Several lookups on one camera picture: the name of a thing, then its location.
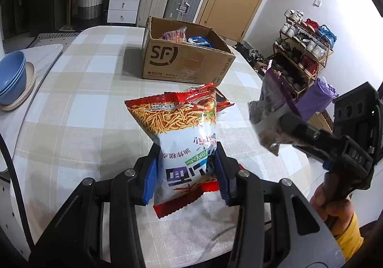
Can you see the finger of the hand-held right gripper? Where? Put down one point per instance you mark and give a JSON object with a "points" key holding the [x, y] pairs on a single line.
{"points": [[305, 133]]}

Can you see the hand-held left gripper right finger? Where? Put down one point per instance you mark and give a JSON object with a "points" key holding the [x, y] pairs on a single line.
{"points": [[223, 178]]}

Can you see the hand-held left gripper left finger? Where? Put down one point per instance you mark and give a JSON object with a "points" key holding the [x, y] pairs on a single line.
{"points": [[151, 178]]}

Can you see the purple and white snack packet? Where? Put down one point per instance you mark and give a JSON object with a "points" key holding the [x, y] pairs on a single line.
{"points": [[269, 106]]}

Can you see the white and red noodle snack bag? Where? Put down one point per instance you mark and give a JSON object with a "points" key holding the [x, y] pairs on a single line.
{"points": [[179, 124]]}

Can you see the red cookie packet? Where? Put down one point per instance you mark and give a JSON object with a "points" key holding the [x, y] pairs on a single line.
{"points": [[223, 102]]}

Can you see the brown cardboard box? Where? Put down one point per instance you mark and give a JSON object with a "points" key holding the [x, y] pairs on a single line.
{"points": [[185, 61]]}

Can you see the blue cookie packet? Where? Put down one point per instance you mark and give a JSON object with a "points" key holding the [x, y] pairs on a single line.
{"points": [[199, 41]]}

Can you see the purple candy packet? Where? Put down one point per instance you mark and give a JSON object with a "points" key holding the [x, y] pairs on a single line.
{"points": [[168, 36]]}

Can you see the person's right forearm yellow sleeve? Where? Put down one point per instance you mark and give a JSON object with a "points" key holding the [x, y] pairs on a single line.
{"points": [[350, 238]]}

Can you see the person's right hand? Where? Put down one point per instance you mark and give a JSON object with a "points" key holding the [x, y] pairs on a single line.
{"points": [[338, 214]]}

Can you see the purple plastic bag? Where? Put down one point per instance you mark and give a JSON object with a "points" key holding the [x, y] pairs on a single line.
{"points": [[317, 97]]}

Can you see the wooden shoe rack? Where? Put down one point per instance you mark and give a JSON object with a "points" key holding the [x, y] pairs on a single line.
{"points": [[299, 55]]}

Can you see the beige checked tablecloth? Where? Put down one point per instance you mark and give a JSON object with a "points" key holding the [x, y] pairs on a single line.
{"points": [[89, 106]]}

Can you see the pile of shoes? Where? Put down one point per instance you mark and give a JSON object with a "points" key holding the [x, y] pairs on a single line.
{"points": [[251, 55]]}

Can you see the orange snack packet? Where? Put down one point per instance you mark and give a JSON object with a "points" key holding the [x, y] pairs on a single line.
{"points": [[180, 34]]}

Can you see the beige plate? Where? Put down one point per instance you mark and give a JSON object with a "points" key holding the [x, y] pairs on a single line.
{"points": [[30, 82]]}

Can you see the blue bowl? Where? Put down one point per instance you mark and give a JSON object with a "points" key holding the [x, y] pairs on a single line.
{"points": [[16, 97], [12, 67]]}

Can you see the striped rug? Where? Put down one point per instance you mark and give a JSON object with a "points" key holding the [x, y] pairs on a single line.
{"points": [[48, 37]]}

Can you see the woven basket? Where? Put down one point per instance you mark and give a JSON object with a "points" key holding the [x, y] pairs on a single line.
{"points": [[89, 6]]}

